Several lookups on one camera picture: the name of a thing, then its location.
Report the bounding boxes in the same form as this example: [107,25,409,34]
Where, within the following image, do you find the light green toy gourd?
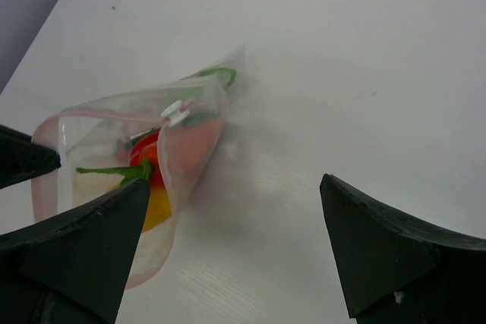
[164,66,238,100]

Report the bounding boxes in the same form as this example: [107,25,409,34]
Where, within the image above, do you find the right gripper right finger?
[320,175,485,323]

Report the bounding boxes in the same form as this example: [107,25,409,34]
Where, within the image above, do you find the red toy bell pepper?
[129,131,159,166]

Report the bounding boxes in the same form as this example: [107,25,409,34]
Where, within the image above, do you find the clear zip top bag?
[31,47,245,288]

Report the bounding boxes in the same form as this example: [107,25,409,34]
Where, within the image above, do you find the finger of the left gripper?
[0,125,62,189]

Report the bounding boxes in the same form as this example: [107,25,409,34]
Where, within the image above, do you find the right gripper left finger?
[1,179,150,323]

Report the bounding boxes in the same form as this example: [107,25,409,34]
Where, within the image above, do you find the orange toy carrot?
[76,115,226,186]

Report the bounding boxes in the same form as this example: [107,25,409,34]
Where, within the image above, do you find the yellow toy potato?
[142,185,172,233]

